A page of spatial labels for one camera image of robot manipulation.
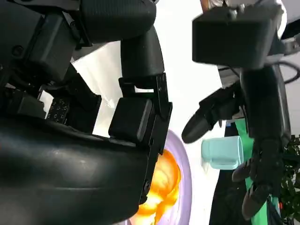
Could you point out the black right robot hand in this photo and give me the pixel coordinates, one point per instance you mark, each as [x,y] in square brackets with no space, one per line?
[58,175]

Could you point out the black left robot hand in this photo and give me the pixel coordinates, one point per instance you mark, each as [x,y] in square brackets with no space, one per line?
[264,105]

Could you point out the orange and white bread roll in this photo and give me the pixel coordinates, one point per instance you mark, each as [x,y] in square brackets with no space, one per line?
[164,182]

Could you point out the pale green mug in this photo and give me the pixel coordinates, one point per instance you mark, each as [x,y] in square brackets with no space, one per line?
[220,152]

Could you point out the green leafy plant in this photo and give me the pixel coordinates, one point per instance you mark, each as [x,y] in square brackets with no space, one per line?
[293,168]

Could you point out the lilac plate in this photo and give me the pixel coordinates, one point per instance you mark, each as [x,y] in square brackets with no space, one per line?
[185,178]

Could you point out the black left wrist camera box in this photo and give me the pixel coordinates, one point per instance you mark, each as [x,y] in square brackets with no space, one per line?
[234,39]

